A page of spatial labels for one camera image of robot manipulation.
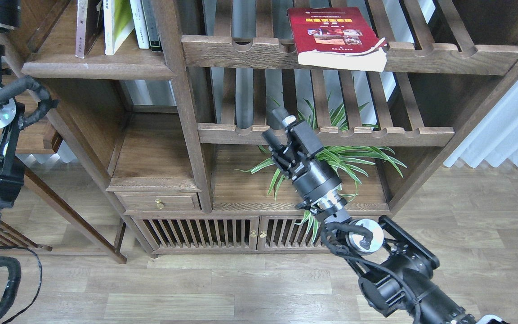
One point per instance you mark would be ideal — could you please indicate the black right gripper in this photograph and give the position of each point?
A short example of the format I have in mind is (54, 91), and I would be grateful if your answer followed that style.
(315, 181)

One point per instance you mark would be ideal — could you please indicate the red book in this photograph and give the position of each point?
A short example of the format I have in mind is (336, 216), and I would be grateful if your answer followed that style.
(338, 38)

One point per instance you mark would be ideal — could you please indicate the yellow green book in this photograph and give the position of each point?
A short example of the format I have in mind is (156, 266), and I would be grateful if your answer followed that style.
(118, 23)

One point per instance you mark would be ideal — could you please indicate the dark brown book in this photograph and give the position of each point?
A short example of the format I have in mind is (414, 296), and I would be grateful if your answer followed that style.
(89, 24)

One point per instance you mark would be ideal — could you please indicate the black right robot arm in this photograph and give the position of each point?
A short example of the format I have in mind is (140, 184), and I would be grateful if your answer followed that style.
(394, 270)

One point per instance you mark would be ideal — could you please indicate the green spider plant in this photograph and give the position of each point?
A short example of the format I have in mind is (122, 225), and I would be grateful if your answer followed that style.
(338, 157)

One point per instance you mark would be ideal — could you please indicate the dark wooden bookshelf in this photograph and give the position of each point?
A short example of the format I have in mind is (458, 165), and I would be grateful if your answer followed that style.
(167, 134)

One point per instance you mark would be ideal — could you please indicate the white upright book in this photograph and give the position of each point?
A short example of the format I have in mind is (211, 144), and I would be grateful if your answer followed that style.
(140, 24)

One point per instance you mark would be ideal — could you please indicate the grey black upright book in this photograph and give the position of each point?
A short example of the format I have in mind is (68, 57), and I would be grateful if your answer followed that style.
(153, 36)

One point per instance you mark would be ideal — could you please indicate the wooden side table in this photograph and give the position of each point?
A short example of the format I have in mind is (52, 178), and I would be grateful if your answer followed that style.
(22, 103)

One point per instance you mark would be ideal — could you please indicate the white curtain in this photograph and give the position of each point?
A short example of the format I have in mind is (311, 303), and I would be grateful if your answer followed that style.
(495, 139)

